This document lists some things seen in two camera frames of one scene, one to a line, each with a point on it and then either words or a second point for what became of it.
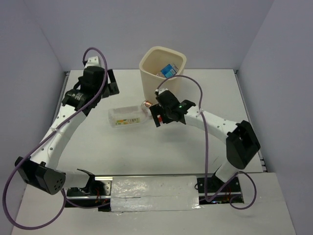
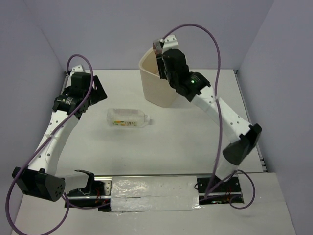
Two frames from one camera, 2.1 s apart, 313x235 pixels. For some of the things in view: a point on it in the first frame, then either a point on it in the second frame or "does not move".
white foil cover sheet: [155, 193] does not move
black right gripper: [157, 109] → [160, 65]
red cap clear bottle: [145, 109] → [158, 47]
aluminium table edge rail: [263, 164] does not move
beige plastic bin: [151, 59] does not move
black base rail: [209, 190] does not move
